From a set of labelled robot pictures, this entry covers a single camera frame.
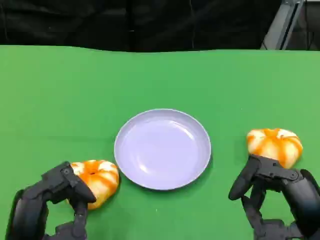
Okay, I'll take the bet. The lilac plate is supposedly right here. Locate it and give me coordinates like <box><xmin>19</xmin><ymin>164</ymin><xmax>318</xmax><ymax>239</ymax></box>
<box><xmin>113</xmin><ymin>108</ymin><xmax>212</xmax><ymax>192</ymax></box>

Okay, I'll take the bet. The orange white toy bread roll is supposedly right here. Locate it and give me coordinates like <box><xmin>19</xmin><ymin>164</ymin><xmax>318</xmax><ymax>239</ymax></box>
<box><xmin>65</xmin><ymin>159</ymin><xmax>120</xmax><ymax>211</ymax></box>
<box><xmin>246</xmin><ymin>127</ymin><xmax>304</xmax><ymax>170</ymax></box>

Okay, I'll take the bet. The green table cloth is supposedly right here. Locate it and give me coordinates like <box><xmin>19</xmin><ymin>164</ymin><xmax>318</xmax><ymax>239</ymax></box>
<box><xmin>0</xmin><ymin>44</ymin><xmax>320</xmax><ymax>240</ymax></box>

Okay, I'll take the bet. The grey metal frame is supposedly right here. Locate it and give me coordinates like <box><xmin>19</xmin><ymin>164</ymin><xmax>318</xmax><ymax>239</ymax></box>
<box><xmin>259</xmin><ymin>0</ymin><xmax>307</xmax><ymax>51</ymax></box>

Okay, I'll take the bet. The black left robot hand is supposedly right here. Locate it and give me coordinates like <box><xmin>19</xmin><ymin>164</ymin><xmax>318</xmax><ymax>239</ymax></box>
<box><xmin>4</xmin><ymin>161</ymin><xmax>97</xmax><ymax>240</ymax></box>

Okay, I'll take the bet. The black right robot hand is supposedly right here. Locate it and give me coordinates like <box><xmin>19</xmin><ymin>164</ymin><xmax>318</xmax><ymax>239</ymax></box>
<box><xmin>228</xmin><ymin>154</ymin><xmax>320</xmax><ymax>240</ymax></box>

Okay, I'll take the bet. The black backdrop curtain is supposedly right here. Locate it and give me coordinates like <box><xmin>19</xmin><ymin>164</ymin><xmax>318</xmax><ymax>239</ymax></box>
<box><xmin>0</xmin><ymin>0</ymin><xmax>278</xmax><ymax>53</ymax></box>

